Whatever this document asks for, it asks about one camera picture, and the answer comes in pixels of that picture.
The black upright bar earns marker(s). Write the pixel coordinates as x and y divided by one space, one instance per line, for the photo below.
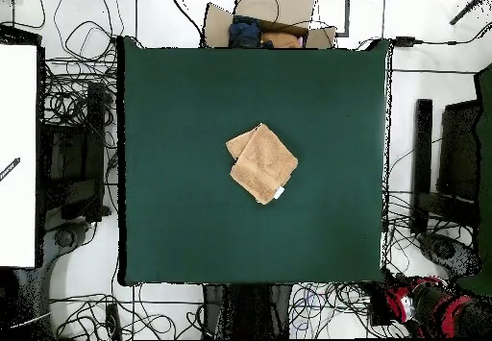
423 145

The black power strip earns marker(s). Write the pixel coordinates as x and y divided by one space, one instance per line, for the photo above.
112 320

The tan terry towel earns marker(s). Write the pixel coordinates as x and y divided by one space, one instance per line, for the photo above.
265 160

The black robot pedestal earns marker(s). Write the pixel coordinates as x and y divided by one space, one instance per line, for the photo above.
246 310

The grey angled frame bar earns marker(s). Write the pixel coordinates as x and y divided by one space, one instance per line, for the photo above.
347 10

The dark blue garment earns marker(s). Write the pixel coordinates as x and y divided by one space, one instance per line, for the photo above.
244 33

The green cloth drape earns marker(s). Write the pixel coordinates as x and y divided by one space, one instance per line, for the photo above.
485 164

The dark slim rod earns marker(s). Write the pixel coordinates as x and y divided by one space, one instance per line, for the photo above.
469 7

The black power adapter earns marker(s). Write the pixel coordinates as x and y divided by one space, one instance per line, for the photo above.
404 41

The black stand frame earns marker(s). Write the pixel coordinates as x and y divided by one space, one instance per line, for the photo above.
94 145

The white board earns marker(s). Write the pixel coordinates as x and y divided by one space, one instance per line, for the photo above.
17 126

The dark green table cloth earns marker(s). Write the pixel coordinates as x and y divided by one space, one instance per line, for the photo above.
173 87

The brown cardboard box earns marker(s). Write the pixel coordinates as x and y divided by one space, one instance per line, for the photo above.
292 6

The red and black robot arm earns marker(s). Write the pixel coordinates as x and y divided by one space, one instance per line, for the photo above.
457 310

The orange cloth item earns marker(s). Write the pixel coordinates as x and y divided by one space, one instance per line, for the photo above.
280 40

